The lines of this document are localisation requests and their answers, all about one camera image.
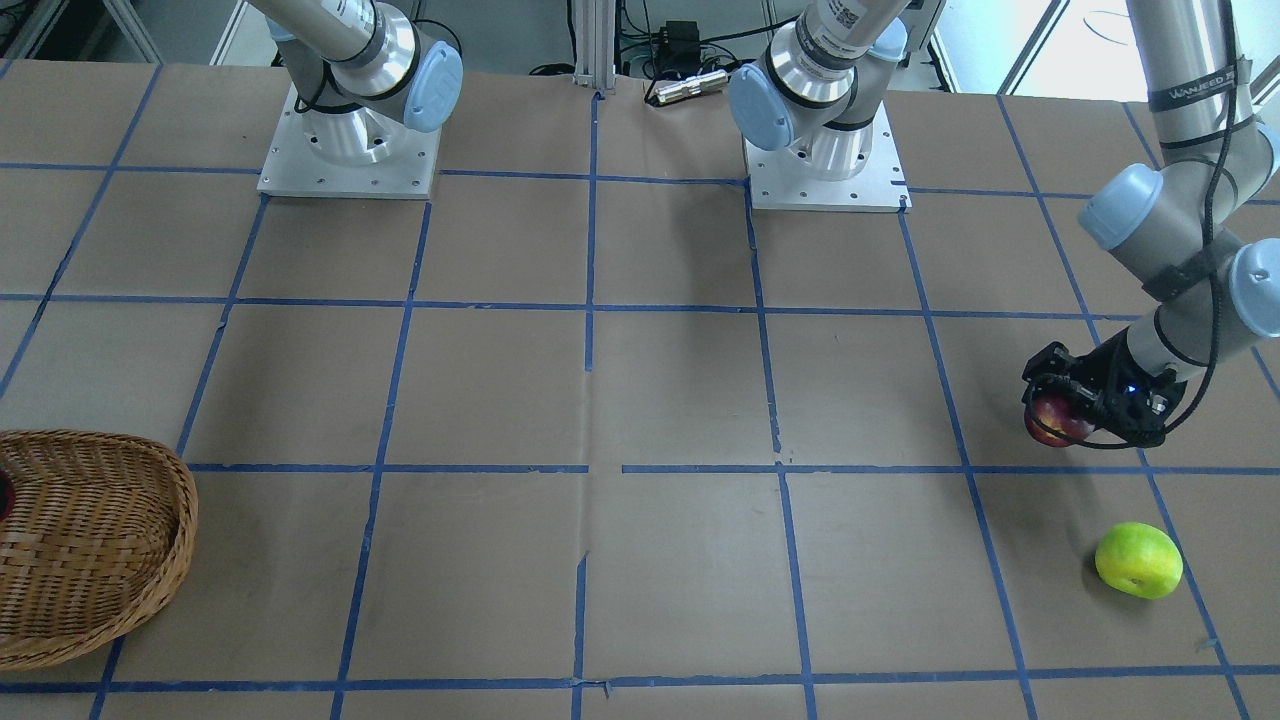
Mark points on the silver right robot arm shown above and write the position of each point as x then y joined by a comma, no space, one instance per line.
345,55

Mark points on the aluminium frame post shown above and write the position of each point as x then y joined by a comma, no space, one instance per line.
594,32

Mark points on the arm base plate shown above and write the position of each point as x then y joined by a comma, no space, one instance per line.
832,170
357,155

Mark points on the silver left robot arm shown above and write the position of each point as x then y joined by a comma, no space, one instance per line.
1215,295

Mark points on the green apple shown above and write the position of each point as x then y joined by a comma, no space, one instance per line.
1140,560

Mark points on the silver cylindrical connector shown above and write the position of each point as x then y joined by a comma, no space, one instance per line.
701,85

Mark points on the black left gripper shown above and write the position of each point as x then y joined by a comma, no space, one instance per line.
1092,381

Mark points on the woven wicker basket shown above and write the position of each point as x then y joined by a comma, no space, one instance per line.
98,535

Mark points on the red apple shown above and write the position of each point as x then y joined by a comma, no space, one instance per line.
1052,421

